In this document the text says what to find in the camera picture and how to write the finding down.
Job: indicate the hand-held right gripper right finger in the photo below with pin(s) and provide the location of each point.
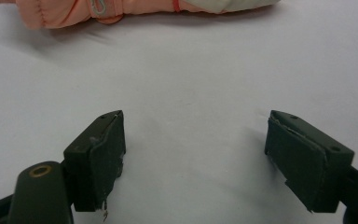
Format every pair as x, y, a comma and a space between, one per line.
304, 161

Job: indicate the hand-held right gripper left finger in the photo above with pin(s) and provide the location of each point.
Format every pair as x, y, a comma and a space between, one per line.
98, 161

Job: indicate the pink cloth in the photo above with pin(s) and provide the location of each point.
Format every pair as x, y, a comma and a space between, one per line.
68, 11

